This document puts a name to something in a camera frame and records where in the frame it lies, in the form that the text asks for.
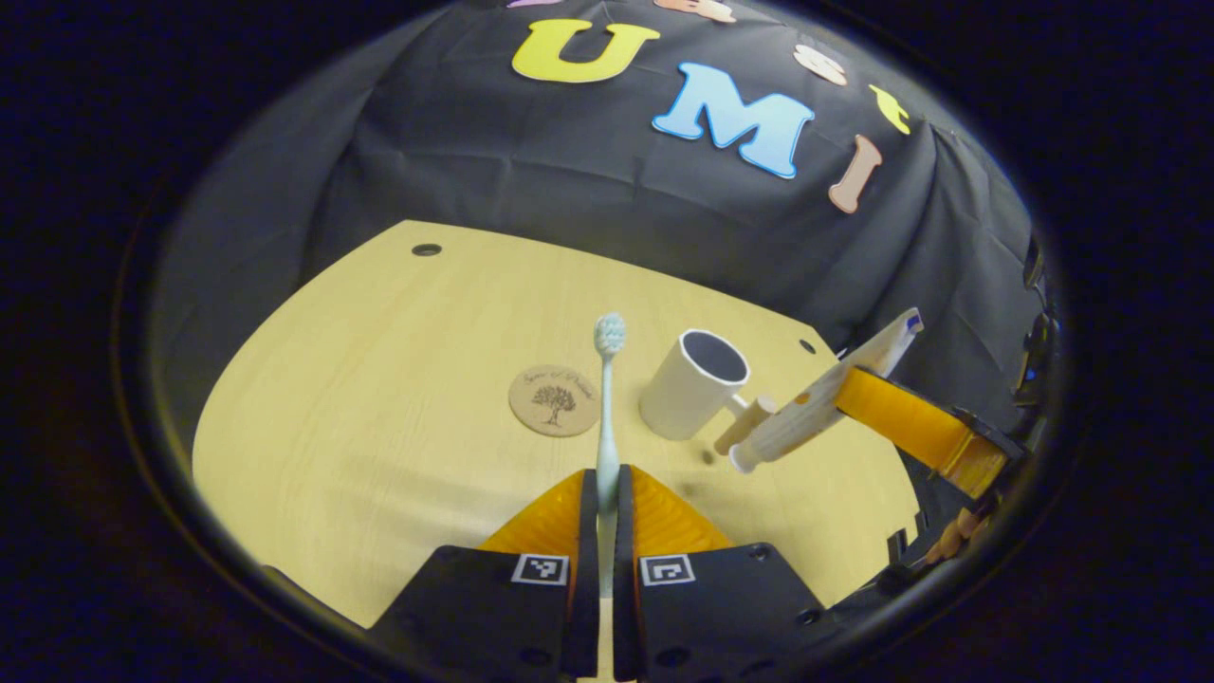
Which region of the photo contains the round wooden coaster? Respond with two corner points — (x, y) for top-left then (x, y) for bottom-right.
(508, 364), (602, 438)

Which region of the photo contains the pale green toothbrush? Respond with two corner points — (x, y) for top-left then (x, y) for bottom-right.
(593, 312), (628, 600)

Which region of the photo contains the white toothpaste tube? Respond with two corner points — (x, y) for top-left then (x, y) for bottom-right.
(727, 307), (925, 475)

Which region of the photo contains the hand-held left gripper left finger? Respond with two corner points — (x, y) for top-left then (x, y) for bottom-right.
(370, 468), (601, 679)

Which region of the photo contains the white cup with wooden handle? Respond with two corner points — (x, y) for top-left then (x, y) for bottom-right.
(638, 328), (779, 456)

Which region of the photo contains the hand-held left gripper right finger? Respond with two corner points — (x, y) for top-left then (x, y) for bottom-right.
(612, 464), (826, 682)

